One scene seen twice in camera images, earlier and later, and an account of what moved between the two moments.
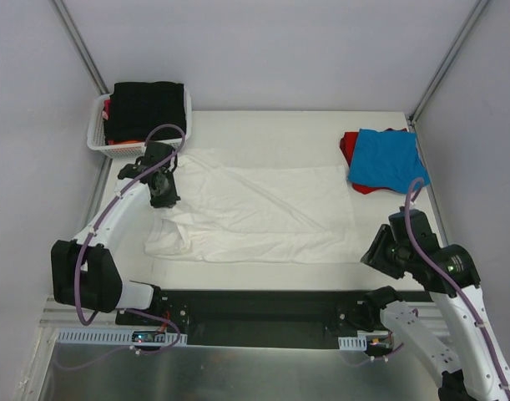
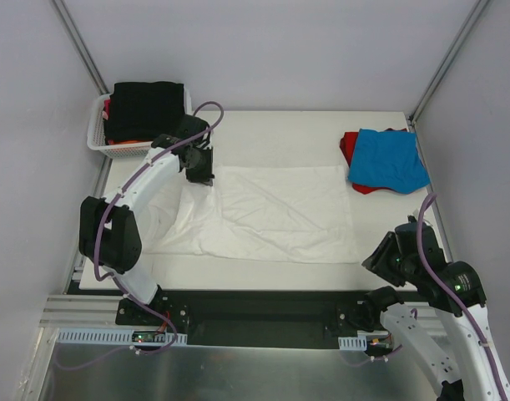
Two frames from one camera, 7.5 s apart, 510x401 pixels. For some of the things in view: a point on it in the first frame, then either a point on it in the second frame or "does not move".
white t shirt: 255,214 does not move
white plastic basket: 95,132 does not move
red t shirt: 347,144 does not move
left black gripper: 165,198 -> 200,172
